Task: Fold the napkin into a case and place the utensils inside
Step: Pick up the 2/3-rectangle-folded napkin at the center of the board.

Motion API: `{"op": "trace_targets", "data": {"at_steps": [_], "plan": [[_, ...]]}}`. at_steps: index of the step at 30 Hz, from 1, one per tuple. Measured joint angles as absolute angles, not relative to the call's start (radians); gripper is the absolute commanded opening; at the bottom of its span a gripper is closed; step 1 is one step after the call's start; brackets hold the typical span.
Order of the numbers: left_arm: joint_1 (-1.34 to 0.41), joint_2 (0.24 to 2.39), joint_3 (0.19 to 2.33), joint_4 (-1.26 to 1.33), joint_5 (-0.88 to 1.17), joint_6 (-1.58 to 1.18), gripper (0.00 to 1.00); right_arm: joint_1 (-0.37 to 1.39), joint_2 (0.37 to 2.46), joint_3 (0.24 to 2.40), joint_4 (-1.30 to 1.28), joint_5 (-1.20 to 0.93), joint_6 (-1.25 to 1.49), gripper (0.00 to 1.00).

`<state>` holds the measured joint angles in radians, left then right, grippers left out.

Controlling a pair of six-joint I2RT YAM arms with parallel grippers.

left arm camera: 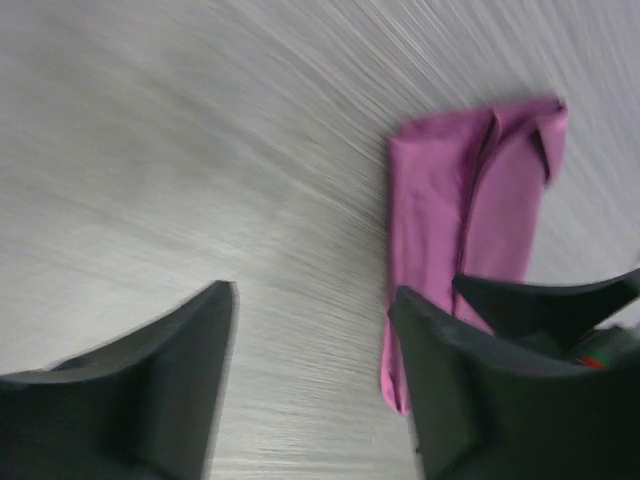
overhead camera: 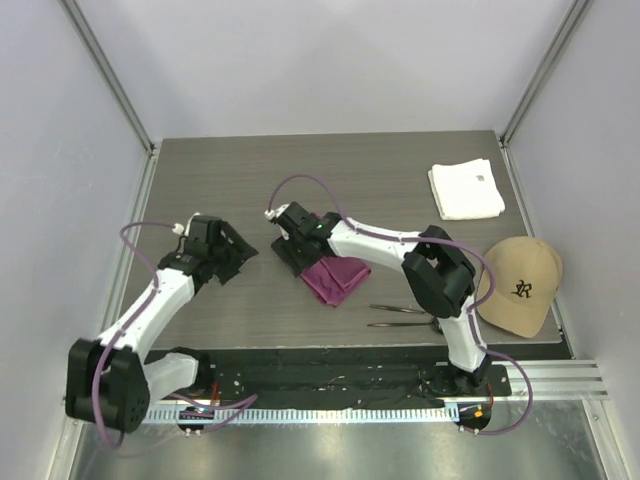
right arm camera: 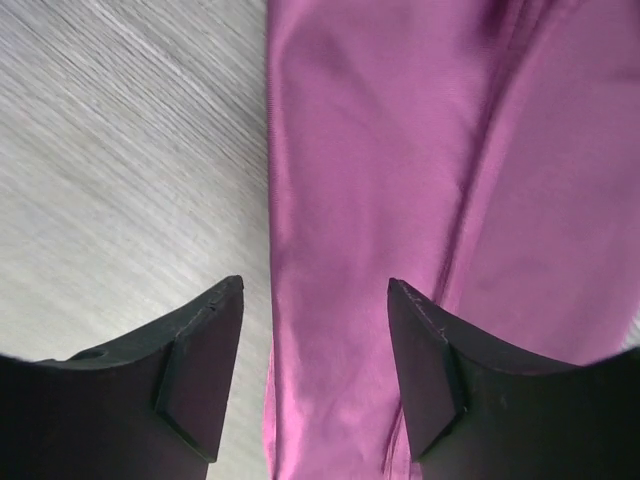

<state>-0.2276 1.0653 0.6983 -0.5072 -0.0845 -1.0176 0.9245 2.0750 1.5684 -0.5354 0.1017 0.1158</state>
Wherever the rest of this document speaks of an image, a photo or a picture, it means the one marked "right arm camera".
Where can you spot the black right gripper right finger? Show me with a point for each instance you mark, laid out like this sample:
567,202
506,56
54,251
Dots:
477,407

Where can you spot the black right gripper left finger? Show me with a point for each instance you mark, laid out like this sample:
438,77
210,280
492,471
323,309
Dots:
149,404

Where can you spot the magenta cloth napkin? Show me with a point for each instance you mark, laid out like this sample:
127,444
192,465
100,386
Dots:
486,152

